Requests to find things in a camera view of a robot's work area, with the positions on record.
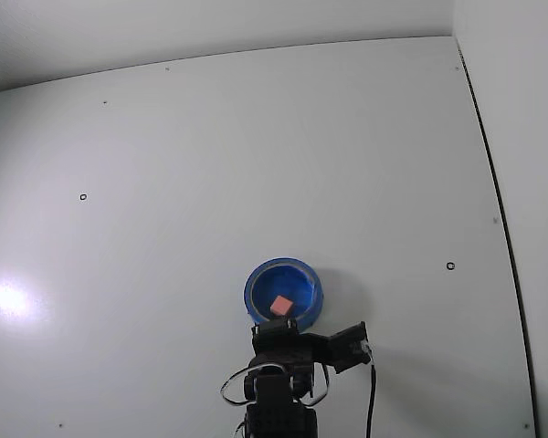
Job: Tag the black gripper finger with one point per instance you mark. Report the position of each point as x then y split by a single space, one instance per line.
276 327

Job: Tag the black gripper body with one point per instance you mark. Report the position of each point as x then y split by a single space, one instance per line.
277 337

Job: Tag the orange cube block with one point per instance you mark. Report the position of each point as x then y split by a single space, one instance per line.
281 305

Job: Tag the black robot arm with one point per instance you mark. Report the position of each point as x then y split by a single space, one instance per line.
278 410

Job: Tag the blue tape roll bin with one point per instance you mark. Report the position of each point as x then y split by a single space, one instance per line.
256 315

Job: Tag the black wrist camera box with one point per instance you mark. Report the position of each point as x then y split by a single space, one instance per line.
347 347

